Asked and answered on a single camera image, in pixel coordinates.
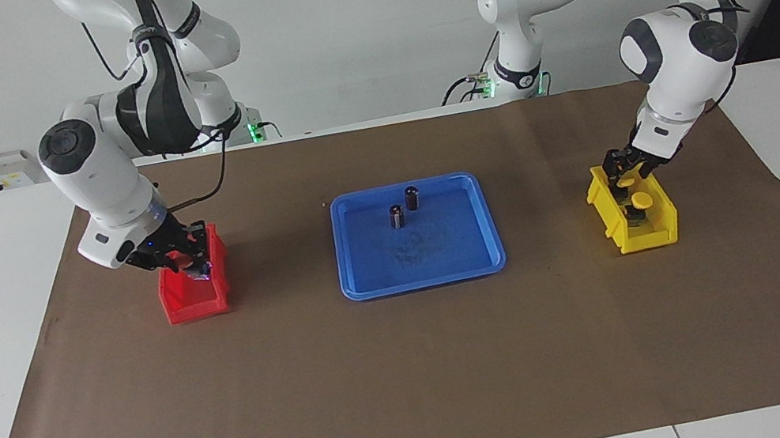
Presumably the green lit controller box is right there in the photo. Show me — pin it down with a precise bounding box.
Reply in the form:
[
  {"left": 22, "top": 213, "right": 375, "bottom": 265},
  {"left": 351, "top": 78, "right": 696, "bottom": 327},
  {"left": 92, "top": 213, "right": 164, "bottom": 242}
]
[
  {"left": 464, "top": 70, "right": 499, "bottom": 103},
  {"left": 243, "top": 114, "right": 283, "bottom": 146}
]

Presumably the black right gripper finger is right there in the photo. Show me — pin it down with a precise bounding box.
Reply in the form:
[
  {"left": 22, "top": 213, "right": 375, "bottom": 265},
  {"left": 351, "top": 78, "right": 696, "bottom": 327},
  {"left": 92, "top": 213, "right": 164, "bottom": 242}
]
[
  {"left": 187, "top": 221, "right": 217, "bottom": 281},
  {"left": 159, "top": 247, "right": 196, "bottom": 277}
]

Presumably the yellow plastic bin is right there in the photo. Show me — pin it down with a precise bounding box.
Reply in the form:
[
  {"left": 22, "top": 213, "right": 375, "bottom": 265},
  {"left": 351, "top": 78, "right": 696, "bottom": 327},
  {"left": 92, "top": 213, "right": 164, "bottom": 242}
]
[{"left": 581, "top": 153, "right": 684, "bottom": 260}]

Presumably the blue plastic tray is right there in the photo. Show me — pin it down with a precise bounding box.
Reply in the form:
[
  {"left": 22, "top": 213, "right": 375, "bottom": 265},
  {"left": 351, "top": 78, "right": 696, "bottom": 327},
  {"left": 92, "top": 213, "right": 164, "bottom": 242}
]
[{"left": 324, "top": 166, "right": 511, "bottom": 305}]

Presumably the red plastic bin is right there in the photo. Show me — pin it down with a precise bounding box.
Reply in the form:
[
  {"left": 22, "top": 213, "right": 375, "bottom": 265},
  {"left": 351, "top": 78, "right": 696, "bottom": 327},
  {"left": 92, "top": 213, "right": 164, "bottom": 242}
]
[{"left": 148, "top": 221, "right": 239, "bottom": 328}]

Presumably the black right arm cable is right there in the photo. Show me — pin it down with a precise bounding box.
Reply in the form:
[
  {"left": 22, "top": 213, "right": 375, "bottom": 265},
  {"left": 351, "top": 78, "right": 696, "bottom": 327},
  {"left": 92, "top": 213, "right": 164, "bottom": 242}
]
[{"left": 80, "top": 0, "right": 239, "bottom": 224}]

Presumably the brown paper mat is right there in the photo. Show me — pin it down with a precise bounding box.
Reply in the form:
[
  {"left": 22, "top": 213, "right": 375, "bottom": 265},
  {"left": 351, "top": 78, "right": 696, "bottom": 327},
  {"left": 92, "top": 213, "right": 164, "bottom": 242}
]
[{"left": 0, "top": 54, "right": 780, "bottom": 438}]

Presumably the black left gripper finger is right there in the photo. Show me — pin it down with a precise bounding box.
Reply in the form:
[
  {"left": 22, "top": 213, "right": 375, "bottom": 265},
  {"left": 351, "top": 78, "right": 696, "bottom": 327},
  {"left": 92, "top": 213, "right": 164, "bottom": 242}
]
[
  {"left": 631, "top": 157, "right": 661, "bottom": 181},
  {"left": 604, "top": 157, "right": 626, "bottom": 191}
]

